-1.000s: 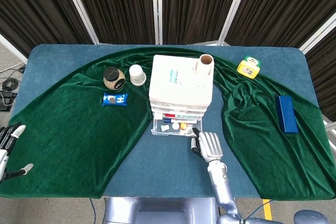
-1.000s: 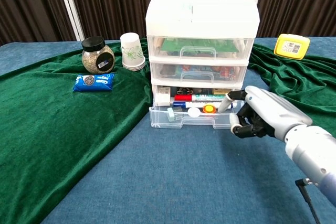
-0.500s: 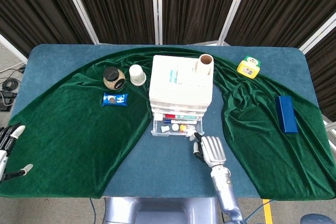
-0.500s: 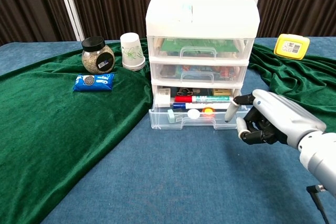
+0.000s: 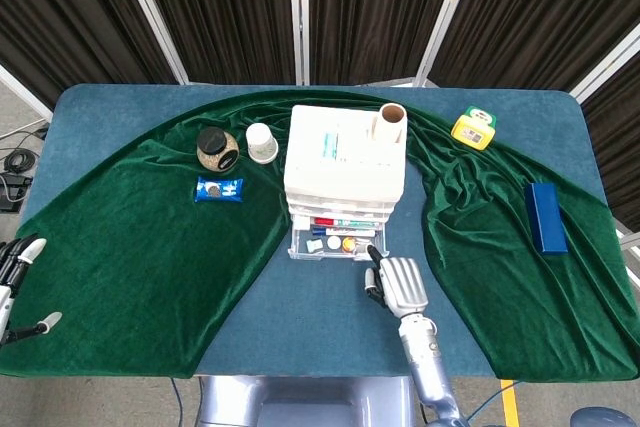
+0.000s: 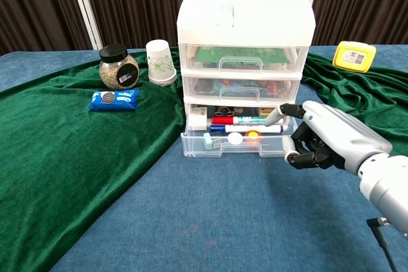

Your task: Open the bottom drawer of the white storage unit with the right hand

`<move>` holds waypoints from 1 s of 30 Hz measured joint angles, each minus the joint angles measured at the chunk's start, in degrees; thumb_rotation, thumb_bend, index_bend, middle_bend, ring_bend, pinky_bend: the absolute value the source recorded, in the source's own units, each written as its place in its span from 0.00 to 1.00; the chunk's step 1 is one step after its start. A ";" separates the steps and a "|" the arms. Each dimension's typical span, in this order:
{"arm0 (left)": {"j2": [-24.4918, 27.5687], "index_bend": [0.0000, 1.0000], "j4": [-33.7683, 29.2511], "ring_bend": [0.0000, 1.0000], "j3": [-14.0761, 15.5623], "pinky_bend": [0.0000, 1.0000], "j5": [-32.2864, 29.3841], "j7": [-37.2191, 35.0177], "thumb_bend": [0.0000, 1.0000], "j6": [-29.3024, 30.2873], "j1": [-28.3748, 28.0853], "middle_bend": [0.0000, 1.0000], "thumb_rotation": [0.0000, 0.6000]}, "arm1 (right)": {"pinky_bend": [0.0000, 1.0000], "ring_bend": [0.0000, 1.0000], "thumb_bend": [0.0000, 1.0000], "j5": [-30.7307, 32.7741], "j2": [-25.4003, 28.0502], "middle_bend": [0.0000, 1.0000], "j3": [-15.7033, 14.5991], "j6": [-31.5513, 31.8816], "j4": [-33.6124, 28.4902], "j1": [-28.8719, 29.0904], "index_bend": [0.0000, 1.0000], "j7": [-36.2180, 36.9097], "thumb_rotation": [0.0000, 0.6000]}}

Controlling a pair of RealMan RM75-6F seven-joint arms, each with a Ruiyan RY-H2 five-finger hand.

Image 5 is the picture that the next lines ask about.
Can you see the dark curtain screen panel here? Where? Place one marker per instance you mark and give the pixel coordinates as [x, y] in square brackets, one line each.
[375, 12]
[75, 22]
[225, 12]
[620, 147]
[540, 12]

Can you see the white eraser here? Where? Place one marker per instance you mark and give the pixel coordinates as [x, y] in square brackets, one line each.
[314, 246]

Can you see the black power adapter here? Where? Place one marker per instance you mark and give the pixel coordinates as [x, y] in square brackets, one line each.
[12, 189]

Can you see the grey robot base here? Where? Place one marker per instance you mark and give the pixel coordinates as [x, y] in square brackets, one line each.
[300, 402]

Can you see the green velvet cloth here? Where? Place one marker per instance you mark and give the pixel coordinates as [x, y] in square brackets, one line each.
[125, 272]

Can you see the yellow box with green lid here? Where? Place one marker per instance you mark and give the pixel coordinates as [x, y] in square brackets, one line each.
[472, 129]

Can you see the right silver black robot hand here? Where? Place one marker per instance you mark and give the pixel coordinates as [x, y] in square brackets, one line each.
[402, 284]

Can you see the cardboard paper tube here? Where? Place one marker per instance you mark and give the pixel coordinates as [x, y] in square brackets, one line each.
[387, 127]

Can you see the blue felt table cover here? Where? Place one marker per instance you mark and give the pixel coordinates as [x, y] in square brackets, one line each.
[300, 317]

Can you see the glass jar with black lid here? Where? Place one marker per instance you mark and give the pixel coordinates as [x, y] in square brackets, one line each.
[217, 149]

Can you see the white paper cup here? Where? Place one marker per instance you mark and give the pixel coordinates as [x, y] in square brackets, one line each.
[261, 143]

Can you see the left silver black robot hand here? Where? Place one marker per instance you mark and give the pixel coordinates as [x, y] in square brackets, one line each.
[4, 297]

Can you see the blue cookie packet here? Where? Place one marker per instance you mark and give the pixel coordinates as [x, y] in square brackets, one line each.
[219, 190]

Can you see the blue cap marker pen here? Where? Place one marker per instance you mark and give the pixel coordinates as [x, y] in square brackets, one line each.
[320, 231]

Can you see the white round cap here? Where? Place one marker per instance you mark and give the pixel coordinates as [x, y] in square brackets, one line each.
[333, 243]

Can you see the white plastic drawer unit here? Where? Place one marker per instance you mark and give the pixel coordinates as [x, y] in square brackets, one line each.
[345, 172]

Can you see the blue rectangular box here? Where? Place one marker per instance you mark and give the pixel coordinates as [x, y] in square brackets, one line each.
[546, 219]

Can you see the orange round item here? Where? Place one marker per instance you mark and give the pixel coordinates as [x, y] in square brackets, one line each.
[348, 244]

